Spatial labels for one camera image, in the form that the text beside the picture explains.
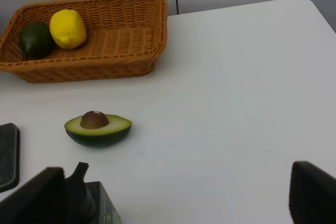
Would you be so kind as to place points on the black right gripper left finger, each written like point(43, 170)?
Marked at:
point(40, 200)

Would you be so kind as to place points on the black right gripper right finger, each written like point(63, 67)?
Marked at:
point(311, 194)

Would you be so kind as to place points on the dark green pump bottle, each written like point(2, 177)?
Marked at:
point(88, 202)

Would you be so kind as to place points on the black whiteboard eraser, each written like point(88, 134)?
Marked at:
point(10, 156)

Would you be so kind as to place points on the halved avocado with pit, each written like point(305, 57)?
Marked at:
point(96, 129)

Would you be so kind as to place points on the green lime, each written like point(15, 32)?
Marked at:
point(36, 41)

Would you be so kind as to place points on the yellow lemon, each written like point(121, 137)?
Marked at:
point(68, 29)

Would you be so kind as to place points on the orange wicker basket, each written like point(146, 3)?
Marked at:
point(124, 39)

